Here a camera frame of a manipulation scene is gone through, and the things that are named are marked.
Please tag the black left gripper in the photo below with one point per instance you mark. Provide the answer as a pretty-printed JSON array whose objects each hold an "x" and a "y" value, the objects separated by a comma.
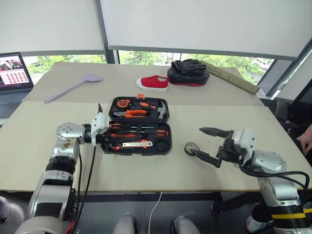
[{"x": 102, "y": 140}]

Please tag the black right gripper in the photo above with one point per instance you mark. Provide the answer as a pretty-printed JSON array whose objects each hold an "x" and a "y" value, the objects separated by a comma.
[{"x": 230, "y": 151}]

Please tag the grey tape roll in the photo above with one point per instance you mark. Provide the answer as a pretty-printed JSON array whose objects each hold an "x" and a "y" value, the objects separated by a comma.
[{"x": 189, "y": 147}]

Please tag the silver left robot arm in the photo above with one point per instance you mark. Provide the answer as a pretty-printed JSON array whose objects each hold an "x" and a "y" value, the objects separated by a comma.
[{"x": 65, "y": 136}]

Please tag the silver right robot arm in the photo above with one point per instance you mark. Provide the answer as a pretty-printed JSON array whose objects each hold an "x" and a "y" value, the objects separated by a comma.
[{"x": 270, "y": 163}]

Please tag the black tool case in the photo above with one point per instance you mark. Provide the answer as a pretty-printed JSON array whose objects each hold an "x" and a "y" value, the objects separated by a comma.
[{"x": 139, "y": 146}]

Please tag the bystander bare hand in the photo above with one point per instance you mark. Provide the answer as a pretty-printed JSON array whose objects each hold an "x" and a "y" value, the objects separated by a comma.
[{"x": 306, "y": 141}]

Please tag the orange black tape measure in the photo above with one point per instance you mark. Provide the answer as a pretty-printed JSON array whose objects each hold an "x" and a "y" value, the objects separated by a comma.
[{"x": 122, "y": 103}]

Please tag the purple silicone spatula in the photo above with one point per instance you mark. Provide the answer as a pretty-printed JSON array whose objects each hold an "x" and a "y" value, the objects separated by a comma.
[{"x": 91, "y": 78}]

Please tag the red canvas shoe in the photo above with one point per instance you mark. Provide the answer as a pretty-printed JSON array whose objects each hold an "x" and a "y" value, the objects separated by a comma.
[{"x": 153, "y": 82}]

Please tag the silver claw hammer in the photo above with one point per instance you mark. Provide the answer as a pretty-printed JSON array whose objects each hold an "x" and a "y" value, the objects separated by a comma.
[{"x": 162, "y": 111}]

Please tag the olive green long block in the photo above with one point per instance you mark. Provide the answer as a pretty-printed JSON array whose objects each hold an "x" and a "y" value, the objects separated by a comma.
[{"x": 234, "y": 79}]

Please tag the black red boxing pad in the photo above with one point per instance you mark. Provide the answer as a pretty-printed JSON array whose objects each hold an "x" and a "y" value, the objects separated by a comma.
[{"x": 187, "y": 73}]

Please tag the grey rounded shape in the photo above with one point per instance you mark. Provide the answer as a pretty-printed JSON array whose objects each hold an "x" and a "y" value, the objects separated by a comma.
[
  {"x": 124, "y": 225},
  {"x": 185, "y": 226}
]

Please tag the white grey shoe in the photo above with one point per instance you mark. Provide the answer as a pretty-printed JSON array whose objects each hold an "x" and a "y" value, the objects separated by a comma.
[{"x": 258, "y": 223}]

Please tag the black office chair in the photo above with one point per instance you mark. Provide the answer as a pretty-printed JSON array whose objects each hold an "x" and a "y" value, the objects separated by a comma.
[{"x": 295, "y": 107}]

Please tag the open laptop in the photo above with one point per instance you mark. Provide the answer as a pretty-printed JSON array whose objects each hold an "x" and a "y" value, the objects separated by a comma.
[{"x": 13, "y": 70}]

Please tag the white roller blind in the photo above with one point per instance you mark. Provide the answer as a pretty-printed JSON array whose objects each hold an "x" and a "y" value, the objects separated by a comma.
[
  {"x": 48, "y": 23},
  {"x": 200, "y": 24}
]

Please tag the blurry purple grey shape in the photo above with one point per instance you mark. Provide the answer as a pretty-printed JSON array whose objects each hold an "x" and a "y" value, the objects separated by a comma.
[{"x": 9, "y": 209}]

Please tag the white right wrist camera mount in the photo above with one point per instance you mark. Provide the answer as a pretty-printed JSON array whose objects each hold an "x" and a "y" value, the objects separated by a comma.
[{"x": 246, "y": 143}]

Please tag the grey window frame post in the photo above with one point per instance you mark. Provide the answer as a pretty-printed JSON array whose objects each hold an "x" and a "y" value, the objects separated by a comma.
[{"x": 111, "y": 54}]

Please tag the black table frame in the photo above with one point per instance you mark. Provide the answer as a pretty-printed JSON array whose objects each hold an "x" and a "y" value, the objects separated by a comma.
[{"x": 136, "y": 197}]

